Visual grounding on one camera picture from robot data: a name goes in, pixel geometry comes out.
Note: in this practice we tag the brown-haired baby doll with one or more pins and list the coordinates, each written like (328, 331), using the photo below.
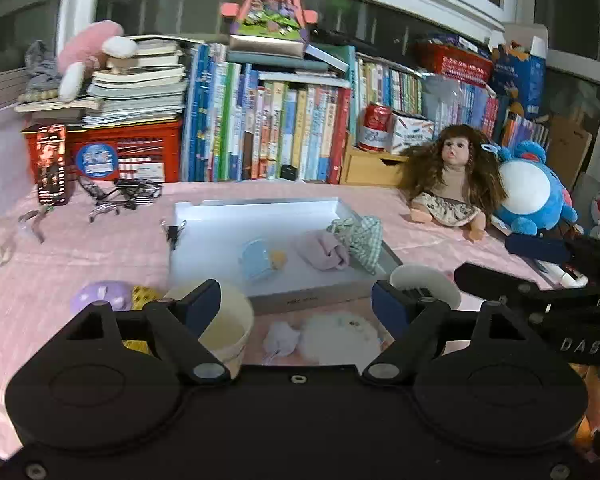
(454, 181)

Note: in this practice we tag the white tissue box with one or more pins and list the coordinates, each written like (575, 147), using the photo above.
(406, 131)

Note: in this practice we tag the purple round toy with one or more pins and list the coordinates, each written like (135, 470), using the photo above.
(117, 293)

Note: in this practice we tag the person's right hand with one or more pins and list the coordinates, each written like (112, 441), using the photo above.
(590, 425)

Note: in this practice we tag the pink cloth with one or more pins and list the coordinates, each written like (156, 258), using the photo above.
(322, 250)

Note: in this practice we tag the stack of grey books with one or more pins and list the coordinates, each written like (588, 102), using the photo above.
(149, 87)

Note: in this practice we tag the red Budweiser can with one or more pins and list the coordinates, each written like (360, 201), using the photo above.
(373, 133)

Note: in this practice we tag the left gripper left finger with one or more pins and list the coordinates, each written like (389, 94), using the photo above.
(176, 327)

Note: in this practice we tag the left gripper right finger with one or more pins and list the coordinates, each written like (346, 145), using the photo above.
(414, 323)

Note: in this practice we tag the row of upright children's books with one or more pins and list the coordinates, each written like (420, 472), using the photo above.
(256, 116)

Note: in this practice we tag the white shallow tray box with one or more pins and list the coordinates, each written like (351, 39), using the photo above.
(211, 236)

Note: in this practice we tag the blue cardboard box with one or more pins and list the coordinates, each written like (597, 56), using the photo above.
(519, 73)

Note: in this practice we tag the red plastic basket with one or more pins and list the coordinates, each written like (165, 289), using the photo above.
(455, 63)
(150, 150)

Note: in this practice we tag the white paper cup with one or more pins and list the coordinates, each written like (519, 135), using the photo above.
(219, 316)
(409, 276)

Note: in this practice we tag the pink tablecloth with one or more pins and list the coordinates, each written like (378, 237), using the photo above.
(39, 279)

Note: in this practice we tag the small wooden drawer box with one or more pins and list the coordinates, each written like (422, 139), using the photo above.
(364, 168)

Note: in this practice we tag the right row of books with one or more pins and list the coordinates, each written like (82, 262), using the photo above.
(442, 100)

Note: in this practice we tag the red plastic basket left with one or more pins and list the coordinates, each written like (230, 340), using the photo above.
(150, 150)

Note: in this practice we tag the dark red snack box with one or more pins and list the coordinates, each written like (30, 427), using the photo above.
(51, 174)

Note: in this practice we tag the left white paper cup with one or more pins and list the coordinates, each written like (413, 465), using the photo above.
(219, 316)

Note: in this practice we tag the blue plush toy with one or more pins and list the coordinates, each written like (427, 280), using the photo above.
(536, 200)

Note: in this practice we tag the red plastic basket right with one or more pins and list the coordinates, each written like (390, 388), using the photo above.
(455, 63)

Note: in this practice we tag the triangular toy house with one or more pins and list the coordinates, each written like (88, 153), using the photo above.
(277, 27)

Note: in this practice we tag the blue packaged face mask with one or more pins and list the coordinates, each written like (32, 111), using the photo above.
(255, 261)

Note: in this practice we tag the right white paper cup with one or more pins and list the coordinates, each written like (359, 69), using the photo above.
(409, 276)

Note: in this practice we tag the small yellow soft piece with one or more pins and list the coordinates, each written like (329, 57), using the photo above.
(278, 259)

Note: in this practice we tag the black wire toy cart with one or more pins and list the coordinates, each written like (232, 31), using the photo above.
(124, 194)

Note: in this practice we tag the green checked cloth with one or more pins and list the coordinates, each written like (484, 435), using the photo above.
(362, 237)

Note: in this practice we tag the pink plush bunny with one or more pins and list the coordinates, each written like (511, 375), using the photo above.
(89, 51)

